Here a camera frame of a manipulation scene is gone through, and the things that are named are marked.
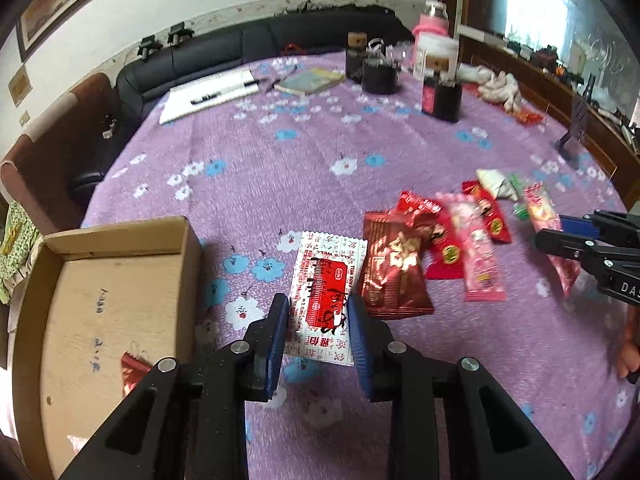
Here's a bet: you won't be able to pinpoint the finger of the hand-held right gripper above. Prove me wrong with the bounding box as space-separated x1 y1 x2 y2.
534 229 608 281
559 210 640 248

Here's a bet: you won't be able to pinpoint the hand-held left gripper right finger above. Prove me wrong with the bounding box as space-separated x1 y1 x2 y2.
347 294 576 480

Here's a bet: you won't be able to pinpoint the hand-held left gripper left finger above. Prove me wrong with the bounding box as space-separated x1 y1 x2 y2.
60 292 291 480

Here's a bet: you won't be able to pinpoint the pink red snack packet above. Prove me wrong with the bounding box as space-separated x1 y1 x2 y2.
522 182 581 298

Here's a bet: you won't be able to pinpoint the red cartoon snack packet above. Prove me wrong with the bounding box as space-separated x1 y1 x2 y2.
461 180 513 245
397 190 466 281

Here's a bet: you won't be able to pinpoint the white red printed snack packet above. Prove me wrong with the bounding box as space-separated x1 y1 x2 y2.
285 230 371 367

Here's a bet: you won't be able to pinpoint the green candy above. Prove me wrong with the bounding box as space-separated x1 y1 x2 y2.
507 174 533 221

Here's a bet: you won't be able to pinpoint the brown snack packet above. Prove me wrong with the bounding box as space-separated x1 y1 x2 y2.
361 210 435 318

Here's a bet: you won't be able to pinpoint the white grey snack packet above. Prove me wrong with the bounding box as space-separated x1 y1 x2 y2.
475 167 523 203

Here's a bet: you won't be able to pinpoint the small red snack packet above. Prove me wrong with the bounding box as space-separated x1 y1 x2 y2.
120 352 153 398

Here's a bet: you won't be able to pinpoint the cardboard box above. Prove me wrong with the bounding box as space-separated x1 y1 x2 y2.
11 216 203 480

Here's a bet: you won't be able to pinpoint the person's right hand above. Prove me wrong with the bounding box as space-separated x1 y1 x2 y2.
616 310 640 386

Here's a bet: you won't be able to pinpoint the black phone stand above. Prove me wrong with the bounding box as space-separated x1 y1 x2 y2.
554 94 593 161

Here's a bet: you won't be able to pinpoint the wooden mirror cabinet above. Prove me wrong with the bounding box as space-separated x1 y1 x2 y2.
437 0 640 201

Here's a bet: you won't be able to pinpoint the white cloth gloves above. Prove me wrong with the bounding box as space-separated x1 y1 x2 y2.
457 64 523 113

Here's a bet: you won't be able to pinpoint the purple floral tablecloth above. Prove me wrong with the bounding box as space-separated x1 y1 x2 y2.
80 50 633 480

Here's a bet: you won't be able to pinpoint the white plastic jar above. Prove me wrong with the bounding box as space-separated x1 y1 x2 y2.
415 34 460 81

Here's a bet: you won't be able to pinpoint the black marker pen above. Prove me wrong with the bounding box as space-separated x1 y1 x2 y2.
190 80 261 106

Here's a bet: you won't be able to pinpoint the black cup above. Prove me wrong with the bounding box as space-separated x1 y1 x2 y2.
361 57 401 95

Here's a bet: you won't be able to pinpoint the pink sleeved bottle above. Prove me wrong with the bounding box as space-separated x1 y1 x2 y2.
411 0 451 73

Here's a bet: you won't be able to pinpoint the white notebook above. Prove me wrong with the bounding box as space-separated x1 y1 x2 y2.
159 70 261 126

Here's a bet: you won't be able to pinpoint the black bottle wooden stopper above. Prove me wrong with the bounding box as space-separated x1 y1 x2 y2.
346 31 371 83

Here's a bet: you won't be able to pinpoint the green floral cloth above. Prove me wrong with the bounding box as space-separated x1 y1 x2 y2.
0 200 43 306

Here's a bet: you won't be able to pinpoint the black leather sofa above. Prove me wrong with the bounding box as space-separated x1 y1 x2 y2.
67 5 416 211

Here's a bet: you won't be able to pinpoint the brown chair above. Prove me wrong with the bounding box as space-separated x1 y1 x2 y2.
0 72 118 236

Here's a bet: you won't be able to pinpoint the black clamp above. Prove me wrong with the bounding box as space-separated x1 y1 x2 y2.
136 36 163 63
167 22 196 48

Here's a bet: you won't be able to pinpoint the small framed picture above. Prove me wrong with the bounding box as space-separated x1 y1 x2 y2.
7 66 33 108

